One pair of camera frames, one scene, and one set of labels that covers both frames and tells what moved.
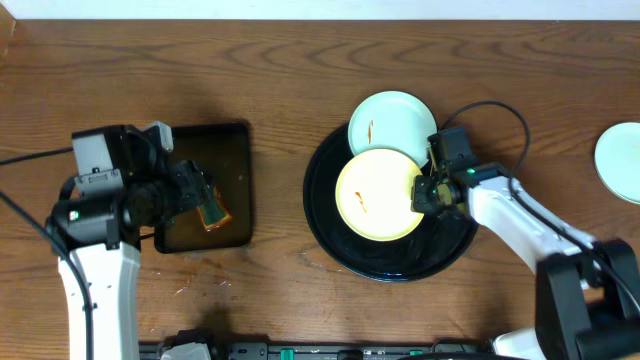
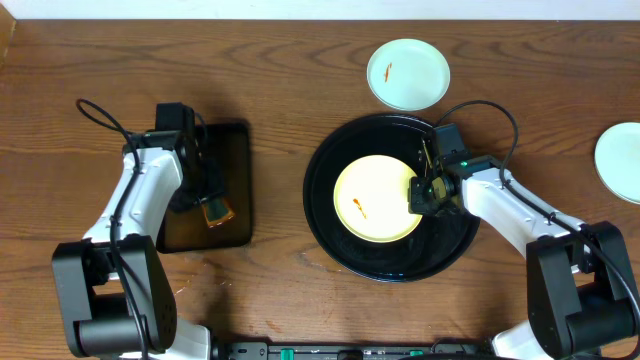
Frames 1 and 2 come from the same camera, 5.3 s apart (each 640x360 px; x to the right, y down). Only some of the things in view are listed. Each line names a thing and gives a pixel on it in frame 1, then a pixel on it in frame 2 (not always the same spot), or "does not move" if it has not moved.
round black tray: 436,239 does not move
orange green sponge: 214,214 does not move
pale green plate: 392,120 to 408,74
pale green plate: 617,161 does not move
